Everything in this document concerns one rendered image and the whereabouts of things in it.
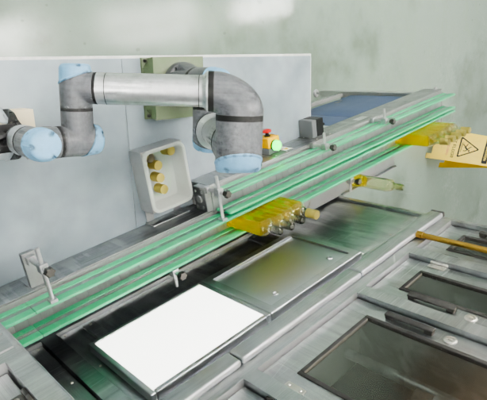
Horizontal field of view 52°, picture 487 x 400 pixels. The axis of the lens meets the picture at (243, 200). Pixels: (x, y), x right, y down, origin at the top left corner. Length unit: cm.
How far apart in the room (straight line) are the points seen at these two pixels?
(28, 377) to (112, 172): 96
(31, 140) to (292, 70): 137
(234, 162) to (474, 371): 78
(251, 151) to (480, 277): 93
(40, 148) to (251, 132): 48
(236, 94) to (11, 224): 82
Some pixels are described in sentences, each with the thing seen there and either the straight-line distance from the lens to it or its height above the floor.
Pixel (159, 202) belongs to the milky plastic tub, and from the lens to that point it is 182.
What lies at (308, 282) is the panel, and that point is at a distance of 166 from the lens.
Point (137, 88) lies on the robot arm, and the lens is 121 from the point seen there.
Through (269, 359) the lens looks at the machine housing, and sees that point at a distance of 141.
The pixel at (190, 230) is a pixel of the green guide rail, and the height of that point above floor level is 91.
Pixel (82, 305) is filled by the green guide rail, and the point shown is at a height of 91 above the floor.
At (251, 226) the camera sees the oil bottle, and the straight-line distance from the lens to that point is 180.
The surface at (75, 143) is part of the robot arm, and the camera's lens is 125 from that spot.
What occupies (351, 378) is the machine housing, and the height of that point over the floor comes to 163.
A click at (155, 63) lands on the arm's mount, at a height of 83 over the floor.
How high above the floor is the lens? 227
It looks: 45 degrees down
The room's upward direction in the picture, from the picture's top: 104 degrees clockwise
